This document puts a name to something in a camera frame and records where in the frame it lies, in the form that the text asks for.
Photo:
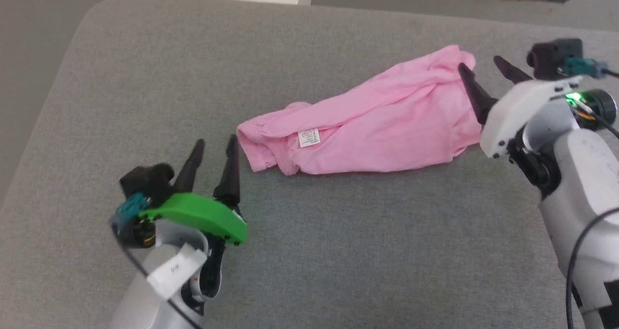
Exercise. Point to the grey fabric sofa seat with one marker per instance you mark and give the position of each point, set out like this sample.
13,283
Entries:
338,246

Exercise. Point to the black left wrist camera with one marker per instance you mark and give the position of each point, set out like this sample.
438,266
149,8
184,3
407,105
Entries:
145,179

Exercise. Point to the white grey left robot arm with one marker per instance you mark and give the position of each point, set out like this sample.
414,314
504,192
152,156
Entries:
140,300

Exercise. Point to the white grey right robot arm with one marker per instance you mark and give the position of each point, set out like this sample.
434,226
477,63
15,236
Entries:
585,184

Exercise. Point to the pink garment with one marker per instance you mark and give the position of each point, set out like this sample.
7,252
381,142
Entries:
387,121

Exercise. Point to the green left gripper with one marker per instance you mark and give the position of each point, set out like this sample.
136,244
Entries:
203,213

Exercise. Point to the white paper tag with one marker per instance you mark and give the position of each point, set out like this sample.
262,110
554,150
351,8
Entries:
174,270

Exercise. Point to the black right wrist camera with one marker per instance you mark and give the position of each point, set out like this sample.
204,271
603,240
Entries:
551,55

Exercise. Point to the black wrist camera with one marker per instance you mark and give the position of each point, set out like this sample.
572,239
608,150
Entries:
551,55
145,179

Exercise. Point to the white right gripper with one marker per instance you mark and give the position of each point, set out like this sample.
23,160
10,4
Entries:
512,109

